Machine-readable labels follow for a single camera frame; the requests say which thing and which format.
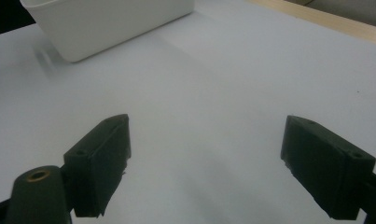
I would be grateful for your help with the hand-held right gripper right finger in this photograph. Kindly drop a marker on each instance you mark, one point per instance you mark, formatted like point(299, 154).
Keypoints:
point(325, 168)

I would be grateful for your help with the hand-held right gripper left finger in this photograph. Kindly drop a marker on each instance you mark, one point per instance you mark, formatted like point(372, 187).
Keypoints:
point(97, 168)

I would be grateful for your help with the wooden table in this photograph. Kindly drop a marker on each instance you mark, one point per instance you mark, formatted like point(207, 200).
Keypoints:
point(331, 21)

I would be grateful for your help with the white plastic storage bin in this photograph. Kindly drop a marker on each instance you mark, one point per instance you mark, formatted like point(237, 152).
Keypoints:
point(108, 25)

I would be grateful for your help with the white table cover sheet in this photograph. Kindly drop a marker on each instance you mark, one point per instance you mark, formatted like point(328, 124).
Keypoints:
point(207, 93)

